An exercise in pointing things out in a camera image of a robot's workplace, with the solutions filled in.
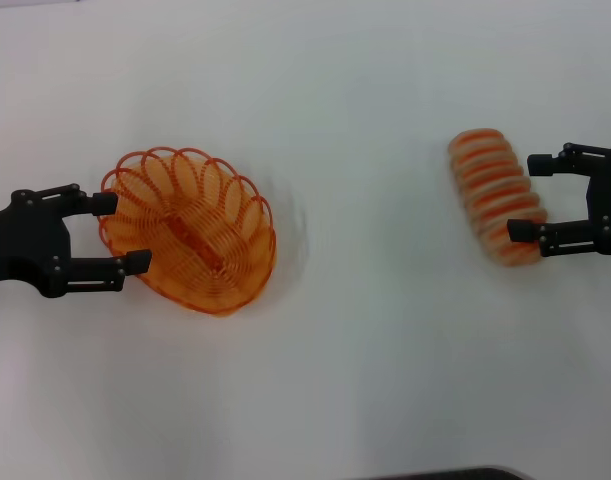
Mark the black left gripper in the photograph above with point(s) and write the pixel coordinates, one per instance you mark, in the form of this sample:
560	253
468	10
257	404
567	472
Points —
25	245

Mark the orange striped bread loaf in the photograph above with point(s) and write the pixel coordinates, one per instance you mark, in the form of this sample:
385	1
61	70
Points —
497	200

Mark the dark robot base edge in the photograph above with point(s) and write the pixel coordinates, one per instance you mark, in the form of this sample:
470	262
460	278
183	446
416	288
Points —
450	474

